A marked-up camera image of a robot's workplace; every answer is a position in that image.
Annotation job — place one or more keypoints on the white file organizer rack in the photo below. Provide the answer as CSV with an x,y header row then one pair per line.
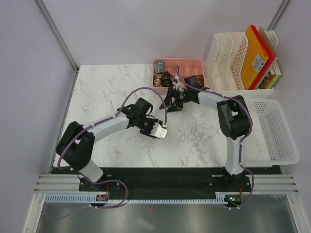
x,y
224,64

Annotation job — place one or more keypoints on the white slotted cable duct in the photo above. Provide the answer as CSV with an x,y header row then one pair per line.
x,y
97,199

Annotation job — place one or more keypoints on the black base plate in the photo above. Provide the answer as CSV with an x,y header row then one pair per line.
x,y
167,183

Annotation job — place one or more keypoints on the brown cardboard folder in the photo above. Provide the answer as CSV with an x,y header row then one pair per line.
x,y
271,39

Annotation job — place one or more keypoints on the white perforated plastic basket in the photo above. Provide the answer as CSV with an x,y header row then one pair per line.
x,y
271,142

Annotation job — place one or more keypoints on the beige floral rolled tie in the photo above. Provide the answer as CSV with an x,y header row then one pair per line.
x,y
157,80

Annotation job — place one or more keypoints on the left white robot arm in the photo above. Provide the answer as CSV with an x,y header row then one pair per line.
x,y
77,142

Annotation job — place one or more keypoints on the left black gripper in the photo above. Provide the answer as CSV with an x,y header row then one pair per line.
x,y
148,132

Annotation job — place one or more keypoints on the orange folder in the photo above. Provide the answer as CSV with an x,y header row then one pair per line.
x,y
255,57

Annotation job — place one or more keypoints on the black rolled tie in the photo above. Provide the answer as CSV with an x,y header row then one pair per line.
x,y
167,79

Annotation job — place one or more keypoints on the green book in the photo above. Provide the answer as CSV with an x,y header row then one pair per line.
x,y
269,80

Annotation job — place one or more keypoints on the red folder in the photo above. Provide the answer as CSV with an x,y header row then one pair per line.
x,y
267,65

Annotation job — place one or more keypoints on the grey rolled tie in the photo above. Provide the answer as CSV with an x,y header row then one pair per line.
x,y
159,67

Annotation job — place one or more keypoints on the red rolled tie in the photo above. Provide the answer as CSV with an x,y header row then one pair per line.
x,y
200,80

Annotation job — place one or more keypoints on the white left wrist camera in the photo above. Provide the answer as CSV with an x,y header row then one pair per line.
x,y
158,131

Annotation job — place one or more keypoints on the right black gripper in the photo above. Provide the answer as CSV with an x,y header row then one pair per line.
x,y
167,102

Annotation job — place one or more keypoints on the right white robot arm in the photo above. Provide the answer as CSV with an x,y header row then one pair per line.
x,y
234,119

